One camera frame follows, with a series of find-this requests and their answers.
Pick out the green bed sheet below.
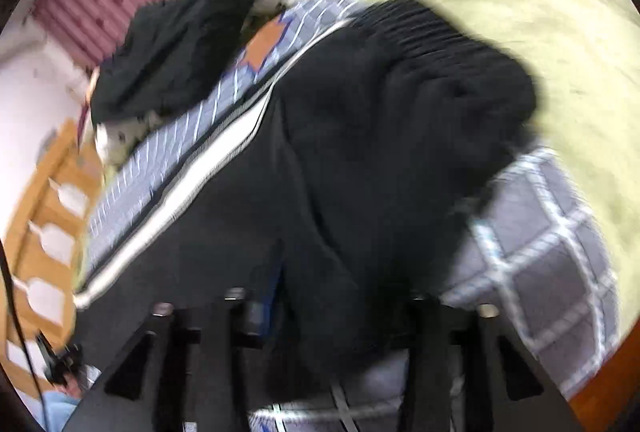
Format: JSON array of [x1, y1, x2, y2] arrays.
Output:
[[69, 0, 640, 343]]

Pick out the person's left hand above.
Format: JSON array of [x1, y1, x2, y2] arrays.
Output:
[[55, 374, 87, 405]]

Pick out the black jacket pile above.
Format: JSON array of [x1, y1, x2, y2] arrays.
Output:
[[90, 0, 256, 125]]

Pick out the black pants with white stripe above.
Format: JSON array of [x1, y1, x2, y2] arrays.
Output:
[[74, 0, 537, 400]]

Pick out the grey checked star blanket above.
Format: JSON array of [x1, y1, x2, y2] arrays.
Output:
[[68, 0, 618, 431]]

